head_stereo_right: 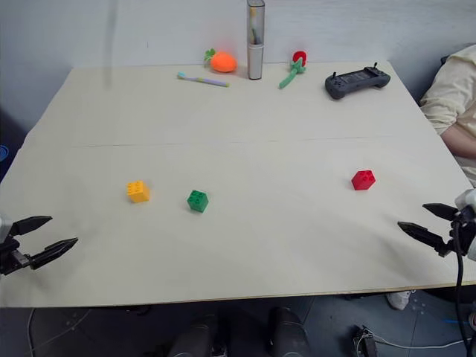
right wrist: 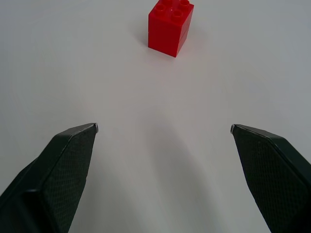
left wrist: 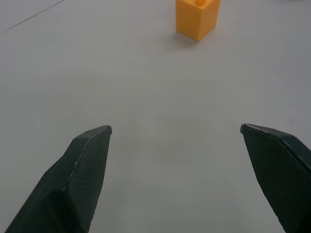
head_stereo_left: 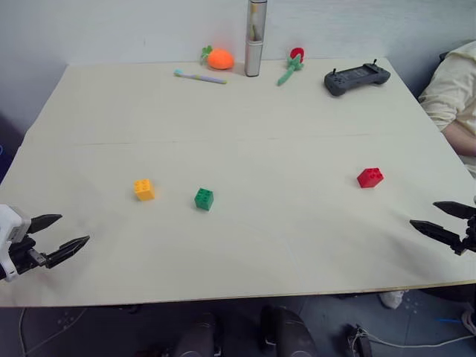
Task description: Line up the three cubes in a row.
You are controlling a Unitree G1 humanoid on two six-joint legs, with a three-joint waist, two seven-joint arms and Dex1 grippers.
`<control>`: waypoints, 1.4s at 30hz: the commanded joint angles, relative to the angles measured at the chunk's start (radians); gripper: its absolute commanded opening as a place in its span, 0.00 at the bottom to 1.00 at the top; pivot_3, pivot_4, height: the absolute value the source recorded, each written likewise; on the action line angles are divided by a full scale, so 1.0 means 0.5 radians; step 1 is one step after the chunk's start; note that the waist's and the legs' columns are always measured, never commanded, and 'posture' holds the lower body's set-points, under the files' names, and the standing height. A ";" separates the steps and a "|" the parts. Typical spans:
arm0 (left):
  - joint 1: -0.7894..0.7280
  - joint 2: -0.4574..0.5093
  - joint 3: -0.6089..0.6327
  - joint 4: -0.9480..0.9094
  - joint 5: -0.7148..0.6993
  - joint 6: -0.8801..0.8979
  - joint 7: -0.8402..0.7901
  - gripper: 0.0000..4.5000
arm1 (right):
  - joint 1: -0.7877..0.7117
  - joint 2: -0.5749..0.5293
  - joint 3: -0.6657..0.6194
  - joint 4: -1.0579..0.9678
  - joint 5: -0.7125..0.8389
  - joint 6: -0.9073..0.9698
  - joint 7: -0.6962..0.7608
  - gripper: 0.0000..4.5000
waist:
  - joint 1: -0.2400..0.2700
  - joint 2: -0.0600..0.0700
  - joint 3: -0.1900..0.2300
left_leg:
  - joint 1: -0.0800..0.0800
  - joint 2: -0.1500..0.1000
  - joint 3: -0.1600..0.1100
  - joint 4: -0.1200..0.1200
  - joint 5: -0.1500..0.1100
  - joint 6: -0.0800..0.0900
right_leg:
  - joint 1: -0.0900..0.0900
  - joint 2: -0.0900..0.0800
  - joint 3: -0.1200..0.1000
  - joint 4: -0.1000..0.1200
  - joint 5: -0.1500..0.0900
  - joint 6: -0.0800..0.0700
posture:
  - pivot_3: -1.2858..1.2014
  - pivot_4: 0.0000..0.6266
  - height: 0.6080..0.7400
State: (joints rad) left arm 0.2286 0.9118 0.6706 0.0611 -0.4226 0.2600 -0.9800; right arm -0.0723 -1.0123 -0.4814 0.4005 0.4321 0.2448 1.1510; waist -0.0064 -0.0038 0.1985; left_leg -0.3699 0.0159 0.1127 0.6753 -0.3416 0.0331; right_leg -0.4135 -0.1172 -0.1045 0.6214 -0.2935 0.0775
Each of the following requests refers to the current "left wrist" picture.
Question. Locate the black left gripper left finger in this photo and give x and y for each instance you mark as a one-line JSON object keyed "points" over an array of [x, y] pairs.
{"points": [[73, 184]]}

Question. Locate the yellow block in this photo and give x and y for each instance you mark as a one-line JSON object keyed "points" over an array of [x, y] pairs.
{"points": [[194, 19]]}

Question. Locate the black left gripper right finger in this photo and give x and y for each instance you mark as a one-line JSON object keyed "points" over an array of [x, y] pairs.
{"points": [[281, 174]]}

